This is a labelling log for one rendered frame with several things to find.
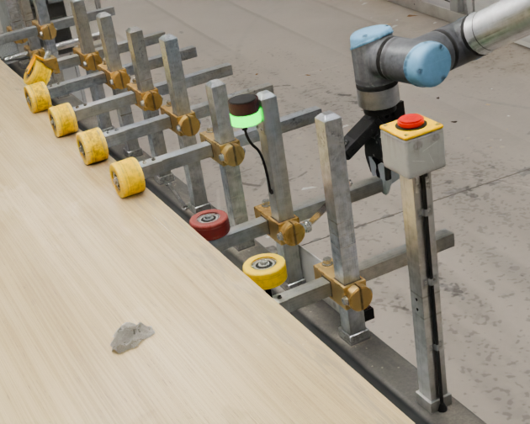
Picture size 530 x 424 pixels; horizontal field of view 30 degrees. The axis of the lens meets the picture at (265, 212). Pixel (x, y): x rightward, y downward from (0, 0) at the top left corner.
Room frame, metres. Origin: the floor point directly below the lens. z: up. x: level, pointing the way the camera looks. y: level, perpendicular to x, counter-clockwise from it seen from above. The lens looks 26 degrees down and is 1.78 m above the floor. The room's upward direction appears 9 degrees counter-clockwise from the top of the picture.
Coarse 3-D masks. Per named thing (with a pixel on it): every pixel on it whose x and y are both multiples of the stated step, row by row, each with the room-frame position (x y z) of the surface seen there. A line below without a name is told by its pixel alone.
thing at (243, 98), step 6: (240, 96) 1.85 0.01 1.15; (246, 96) 1.84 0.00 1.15; (252, 96) 1.83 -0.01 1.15; (234, 102) 1.82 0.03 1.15; (240, 102) 1.81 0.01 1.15; (246, 102) 1.81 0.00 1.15; (258, 126) 1.85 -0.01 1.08; (264, 126) 1.83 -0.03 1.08; (246, 132) 1.83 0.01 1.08; (264, 132) 1.83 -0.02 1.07; (246, 138) 1.83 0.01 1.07; (252, 144) 1.83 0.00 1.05; (258, 150) 1.83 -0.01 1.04; (264, 162) 1.83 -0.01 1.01; (264, 168) 1.83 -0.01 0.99; (270, 186) 1.83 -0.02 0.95; (270, 192) 1.83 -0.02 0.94
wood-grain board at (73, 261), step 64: (0, 64) 3.27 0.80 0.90; (0, 128) 2.61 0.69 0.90; (0, 192) 2.15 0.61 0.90; (64, 192) 2.09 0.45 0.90; (0, 256) 1.81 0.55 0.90; (64, 256) 1.77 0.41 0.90; (128, 256) 1.72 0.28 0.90; (192, 256) 1.68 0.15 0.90; (0, 320) 1.55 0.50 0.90; (64, 320) 1.52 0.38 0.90; (128, 320) 1.48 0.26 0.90; (192, 320) 1.45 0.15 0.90; (256, 320) 1.42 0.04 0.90; (0, 384) 1.34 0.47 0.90; (64, 384) 1.32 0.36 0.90; (128, 384) 1.29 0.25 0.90; (192, 384) 1.26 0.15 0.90; (256, 384) 1.23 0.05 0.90; (320, 384) 1.21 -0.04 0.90
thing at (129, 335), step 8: (120, 328) 1.44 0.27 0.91; (128, 328) 1.44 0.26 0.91; (136, 328) 1.42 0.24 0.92; (144, 328) 1.43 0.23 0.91; (120, 336) 1.41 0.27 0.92; (128, 336) 1.42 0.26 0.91; (136, 336) 1.41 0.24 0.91; (144, 336) 1.42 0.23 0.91; (112, 344) 1.41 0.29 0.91; (120, 344) 1.39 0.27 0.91; (128, 344) 1.39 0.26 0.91; (136, 344) 1.39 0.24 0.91
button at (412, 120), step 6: (408, 114) 1.39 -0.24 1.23; (414, 114) 1.39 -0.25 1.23; (420, 114) 1.39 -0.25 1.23; (402, 120) 1.37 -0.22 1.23; (408, 120) 1.37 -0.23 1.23; (414, 120) 1.37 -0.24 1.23; (420, 120) 1.37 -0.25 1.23; (402, 126) 1.37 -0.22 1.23; (408, 126) 1.36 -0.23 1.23; (414, 126) 1.36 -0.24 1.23
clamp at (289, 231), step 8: (256, 208) 1.91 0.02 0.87; (264, 208) 1.90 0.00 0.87; (256, 216) 1.91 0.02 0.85; (264, 216) 1.87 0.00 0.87; (296, 216) 1.84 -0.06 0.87; (272, 224) 1.84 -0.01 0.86; (280, 224) 1.82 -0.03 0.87; (288, 224) 1.81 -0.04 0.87; (296, 224) 1.81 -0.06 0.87; (272, 232) 1.85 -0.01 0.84; (280, 232) 1.81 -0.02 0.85; (288, 232) 1.80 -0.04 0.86; (296, 232) 1.81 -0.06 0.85; (304, 232) 1.82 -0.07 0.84; (280, 240) 1.81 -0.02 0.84; (288, 240) 1.80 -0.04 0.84; (296, 240) 1.81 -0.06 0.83
